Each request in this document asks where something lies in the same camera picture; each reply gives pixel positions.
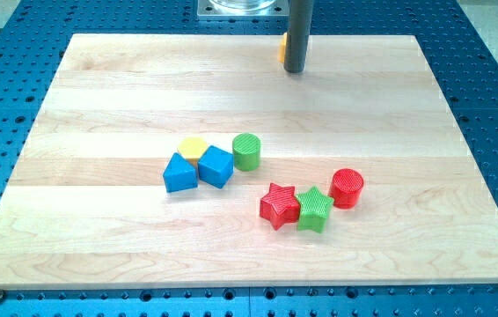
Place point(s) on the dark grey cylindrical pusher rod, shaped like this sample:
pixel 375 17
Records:
pixel 299 26

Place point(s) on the yellow block behind rod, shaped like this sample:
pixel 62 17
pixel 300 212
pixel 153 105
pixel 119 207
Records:
pixel 282 48

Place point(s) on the green cylinder block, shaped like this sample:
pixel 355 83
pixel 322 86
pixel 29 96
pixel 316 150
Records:
pixel 246 152

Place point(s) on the yellow hexagon block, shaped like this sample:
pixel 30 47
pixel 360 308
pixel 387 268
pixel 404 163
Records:
pixel 192 148

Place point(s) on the blue cube block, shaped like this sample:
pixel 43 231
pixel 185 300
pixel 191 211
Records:
pixel 215 166

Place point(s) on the red cylinder block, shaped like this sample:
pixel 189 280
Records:
pixel 346 187

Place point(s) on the red star block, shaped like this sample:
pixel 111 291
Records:
pixel 279 206

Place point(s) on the green star block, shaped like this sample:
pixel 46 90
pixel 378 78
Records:
pixel 315 208

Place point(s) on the blue triangular prism block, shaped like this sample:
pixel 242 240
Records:
pixel 179 174

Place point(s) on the light wooden board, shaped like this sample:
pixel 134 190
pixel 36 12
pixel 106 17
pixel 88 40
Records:
pixel 86 205

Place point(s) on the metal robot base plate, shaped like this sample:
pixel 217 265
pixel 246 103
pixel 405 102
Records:
pixel 241 8

